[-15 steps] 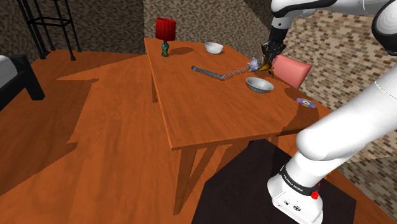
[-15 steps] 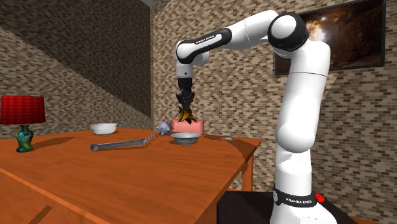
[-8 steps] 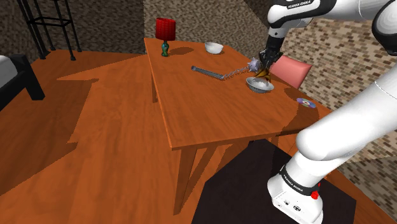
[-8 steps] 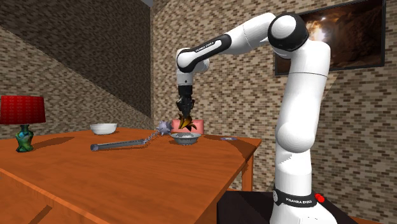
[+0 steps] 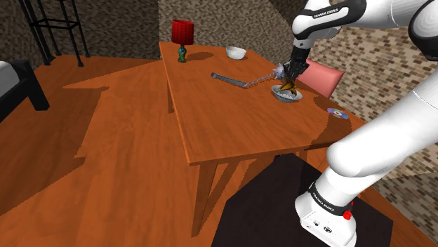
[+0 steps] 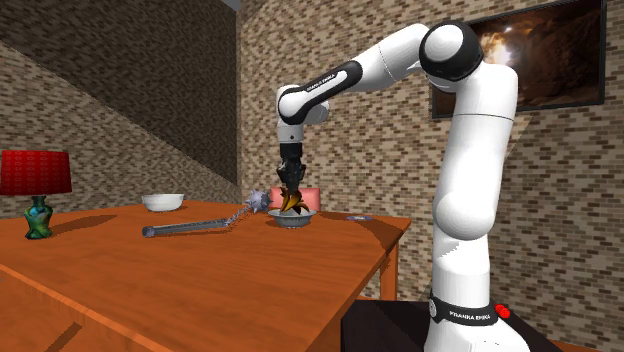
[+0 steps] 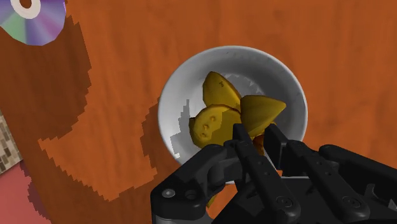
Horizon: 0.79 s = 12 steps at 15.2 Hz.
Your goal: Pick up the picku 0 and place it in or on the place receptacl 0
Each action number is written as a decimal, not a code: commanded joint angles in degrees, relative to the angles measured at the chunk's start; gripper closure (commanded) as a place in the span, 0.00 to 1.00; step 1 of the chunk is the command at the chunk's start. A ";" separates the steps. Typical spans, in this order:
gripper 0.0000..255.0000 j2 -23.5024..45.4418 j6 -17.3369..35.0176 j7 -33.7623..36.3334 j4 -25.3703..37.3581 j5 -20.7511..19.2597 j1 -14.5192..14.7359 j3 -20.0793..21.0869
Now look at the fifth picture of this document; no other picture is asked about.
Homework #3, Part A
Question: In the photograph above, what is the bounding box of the yellow brown banana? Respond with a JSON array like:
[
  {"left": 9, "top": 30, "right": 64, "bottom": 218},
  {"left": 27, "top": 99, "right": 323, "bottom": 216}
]
[{"left": 279, "top": 79, "right": 298, "bottom": 96}]

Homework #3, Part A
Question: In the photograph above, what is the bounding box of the pink cushion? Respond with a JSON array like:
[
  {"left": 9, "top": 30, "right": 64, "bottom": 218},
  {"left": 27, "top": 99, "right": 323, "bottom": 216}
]
[{"left": 296, "top": 58, "right": 345, "bottom": 100}]

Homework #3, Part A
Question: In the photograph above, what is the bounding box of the white bowl with scalloped inside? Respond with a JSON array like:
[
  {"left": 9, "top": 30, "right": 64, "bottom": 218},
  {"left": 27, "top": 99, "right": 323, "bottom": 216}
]
[{"left": 271, "top": 84, "right": 303, "bottom": 103}]

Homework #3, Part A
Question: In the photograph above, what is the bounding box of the plain white bowl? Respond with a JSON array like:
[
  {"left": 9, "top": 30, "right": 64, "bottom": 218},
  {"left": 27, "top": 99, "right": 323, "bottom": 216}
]
[{"left": 225, "top": 46, "right": 247, "bottom": 60}]

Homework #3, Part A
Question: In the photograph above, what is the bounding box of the shiny compact disc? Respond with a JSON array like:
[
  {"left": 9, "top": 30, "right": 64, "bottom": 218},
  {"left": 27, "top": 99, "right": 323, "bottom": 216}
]
[{"left": 326, "top": 107, "right": 350, "bottom": 120}]

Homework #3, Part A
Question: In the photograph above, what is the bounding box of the brown wooden table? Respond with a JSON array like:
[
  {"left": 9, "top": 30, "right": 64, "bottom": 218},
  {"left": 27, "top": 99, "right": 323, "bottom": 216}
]
[{"left": 158, "top": 41, "right": 368, "bottom": 239}]

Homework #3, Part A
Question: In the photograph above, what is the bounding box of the red shade table lamp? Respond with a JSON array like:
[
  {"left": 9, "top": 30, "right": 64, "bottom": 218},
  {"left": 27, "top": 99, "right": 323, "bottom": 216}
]
[{"left": 171, "top": 19, "right": 195, "bottom": 63}]

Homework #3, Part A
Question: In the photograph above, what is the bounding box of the dark robot stand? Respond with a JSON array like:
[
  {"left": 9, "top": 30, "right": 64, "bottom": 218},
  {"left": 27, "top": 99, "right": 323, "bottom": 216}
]
[{"left": 211, "top": 152, "right": 394, "bottom": 247}]

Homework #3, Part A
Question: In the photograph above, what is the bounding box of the grey spiked flail with chain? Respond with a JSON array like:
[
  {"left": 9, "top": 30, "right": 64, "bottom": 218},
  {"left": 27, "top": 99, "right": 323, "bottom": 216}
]
[{"left": 211, "top": 63, "right": 287, "bottom": 89}]

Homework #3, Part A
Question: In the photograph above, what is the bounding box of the black metal shelf frame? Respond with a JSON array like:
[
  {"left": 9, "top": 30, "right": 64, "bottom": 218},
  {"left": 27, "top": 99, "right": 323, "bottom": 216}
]
[{"left": 18, "top": 0, "right": 91, "bottom": 67}]

